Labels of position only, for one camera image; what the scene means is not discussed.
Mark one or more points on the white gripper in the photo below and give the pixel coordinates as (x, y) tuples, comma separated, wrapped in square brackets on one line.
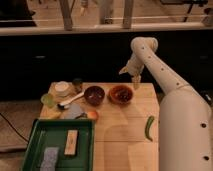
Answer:
[(134, 67)]

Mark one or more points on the dark purple grapes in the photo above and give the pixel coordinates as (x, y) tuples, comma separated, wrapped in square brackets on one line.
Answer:
[(123, 95)]

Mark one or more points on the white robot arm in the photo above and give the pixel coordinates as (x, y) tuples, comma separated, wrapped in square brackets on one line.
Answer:
[(184, 115)]

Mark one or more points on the red bowl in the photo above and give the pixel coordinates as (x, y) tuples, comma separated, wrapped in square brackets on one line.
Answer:
[(112, 94)]

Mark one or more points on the dark maroon bowl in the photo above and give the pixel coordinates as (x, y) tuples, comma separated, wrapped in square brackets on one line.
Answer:
[(94, 95)]

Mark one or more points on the dark small jar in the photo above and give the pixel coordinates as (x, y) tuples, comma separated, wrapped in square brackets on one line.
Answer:
[(77, 83)]

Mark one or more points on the orange red fruit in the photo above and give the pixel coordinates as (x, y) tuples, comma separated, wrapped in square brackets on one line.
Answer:
[(93, 115)]

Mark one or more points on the green chili pepper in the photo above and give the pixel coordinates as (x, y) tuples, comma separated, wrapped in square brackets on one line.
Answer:
[(148, 125)]

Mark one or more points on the grey cloth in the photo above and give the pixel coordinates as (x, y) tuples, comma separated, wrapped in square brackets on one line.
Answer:
[(73, 112)]

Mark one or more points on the white round container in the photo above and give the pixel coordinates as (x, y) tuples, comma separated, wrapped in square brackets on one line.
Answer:
[(62, 88)]

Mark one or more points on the white spoon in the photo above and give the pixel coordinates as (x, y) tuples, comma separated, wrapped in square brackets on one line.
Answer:
[(66, 103)]

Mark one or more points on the wooden block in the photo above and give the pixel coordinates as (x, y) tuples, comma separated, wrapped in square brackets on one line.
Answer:
[(71, 142)]

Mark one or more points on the green plastic tray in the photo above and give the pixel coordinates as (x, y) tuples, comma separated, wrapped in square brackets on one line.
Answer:
[(53, 133)]

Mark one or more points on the green small cup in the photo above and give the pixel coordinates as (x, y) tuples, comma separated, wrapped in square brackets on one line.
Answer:
[(47, 100)]

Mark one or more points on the blue grey sponge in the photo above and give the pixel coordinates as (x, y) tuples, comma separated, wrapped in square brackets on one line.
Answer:
[(50, 159)]

